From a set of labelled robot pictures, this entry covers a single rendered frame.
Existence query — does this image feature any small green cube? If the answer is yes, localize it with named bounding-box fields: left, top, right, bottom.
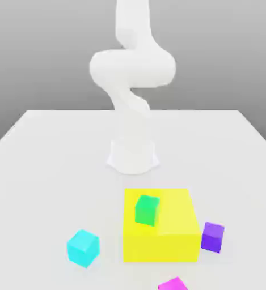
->
left=134, top=194, right=161, bottom=227

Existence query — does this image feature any small cyan cube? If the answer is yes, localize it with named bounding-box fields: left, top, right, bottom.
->
left=66, top=229, right=100, bottom=269

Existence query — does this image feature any small purple cube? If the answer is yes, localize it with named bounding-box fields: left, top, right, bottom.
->
left=200, top=221, right=225, bottom=254

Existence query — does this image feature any small magenta cube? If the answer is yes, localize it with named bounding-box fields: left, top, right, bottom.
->
left=157, top=276, right=189, bottom=290

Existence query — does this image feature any large yellow box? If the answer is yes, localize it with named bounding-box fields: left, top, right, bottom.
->
left=123, top=188, right=201, bottom=263

